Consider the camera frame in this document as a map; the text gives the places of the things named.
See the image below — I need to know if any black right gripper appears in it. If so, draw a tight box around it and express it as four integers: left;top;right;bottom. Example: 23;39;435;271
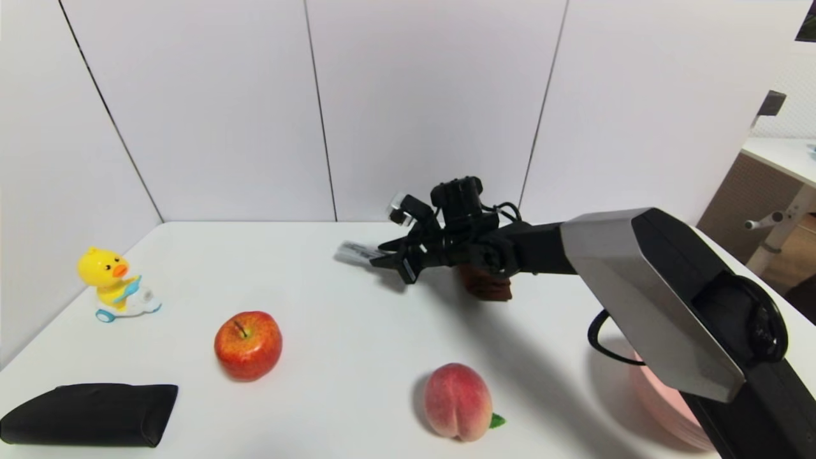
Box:
369;235;451;285

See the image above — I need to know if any silver packet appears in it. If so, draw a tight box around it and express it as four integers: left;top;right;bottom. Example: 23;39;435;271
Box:
334;240;386;266

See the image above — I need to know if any pink plastic bowl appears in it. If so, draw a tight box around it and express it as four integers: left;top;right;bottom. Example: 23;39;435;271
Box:
628;349;716;451

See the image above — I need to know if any folded brown towel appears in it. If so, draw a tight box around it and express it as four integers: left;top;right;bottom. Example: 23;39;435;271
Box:
458;264;513;302

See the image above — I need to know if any peach with green leaf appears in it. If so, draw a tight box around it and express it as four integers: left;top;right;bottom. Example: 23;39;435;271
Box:
423;363;506;442

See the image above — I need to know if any red apple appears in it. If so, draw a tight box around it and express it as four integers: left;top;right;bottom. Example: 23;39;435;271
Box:
214;310;284;382

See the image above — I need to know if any yellow duck scooter toy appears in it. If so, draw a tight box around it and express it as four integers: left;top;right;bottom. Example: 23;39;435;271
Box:
77;247;163;323

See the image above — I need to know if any black fabric pouch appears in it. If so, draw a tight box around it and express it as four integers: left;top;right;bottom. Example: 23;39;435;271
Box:
0;383;179;448

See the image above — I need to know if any white desk with perforated panel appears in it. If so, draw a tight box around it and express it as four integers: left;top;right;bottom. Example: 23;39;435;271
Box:
696;136;816;276

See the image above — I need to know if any black box on pole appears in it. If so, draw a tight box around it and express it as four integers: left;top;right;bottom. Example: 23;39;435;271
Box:
757;90;788;118

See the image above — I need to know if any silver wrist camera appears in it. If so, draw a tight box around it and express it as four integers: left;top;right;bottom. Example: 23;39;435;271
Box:
387;193;442;231

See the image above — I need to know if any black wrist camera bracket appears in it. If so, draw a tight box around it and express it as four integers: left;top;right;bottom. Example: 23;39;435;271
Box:
430;177;485;225

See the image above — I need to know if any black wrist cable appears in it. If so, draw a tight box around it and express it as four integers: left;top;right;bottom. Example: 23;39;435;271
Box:
479;201;525;225

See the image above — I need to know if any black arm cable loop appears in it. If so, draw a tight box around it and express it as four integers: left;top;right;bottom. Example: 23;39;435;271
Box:
586;310;646;367

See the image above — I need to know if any white desk crank handle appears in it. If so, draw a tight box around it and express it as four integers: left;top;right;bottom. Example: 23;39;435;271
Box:
744;212;785;231

